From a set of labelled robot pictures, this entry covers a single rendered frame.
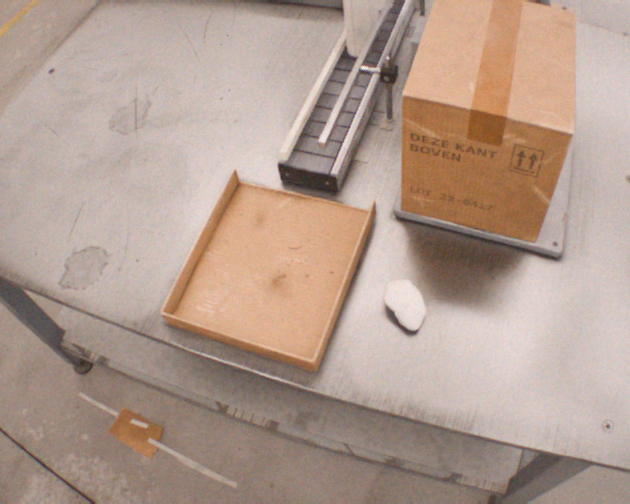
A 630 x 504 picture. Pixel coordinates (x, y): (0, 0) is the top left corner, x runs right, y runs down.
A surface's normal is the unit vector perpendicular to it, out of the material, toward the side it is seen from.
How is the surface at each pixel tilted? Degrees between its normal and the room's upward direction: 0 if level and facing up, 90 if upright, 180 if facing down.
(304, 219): 0
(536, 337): 0
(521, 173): 90
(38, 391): 0
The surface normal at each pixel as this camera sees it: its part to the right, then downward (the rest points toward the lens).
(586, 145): -0.10, -0.52
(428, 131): -0.33, 0.82
